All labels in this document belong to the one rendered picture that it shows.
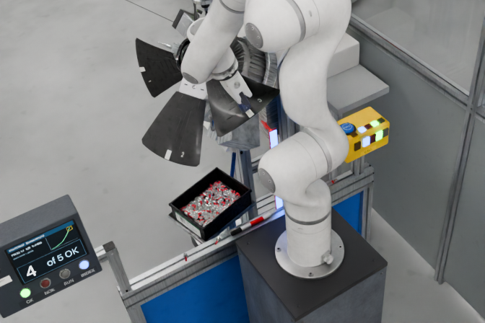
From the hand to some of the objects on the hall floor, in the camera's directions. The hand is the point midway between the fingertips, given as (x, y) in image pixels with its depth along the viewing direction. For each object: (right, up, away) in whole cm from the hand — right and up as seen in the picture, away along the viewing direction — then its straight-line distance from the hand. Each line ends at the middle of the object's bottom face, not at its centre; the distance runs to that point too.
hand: (244, 104), depth 178 cm
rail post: (-26, -116, +57) cm, 132 cm away
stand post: (+5, -64, +110) cm, 127 cm away
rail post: (+49, -83, +83) cm, 127 cm away
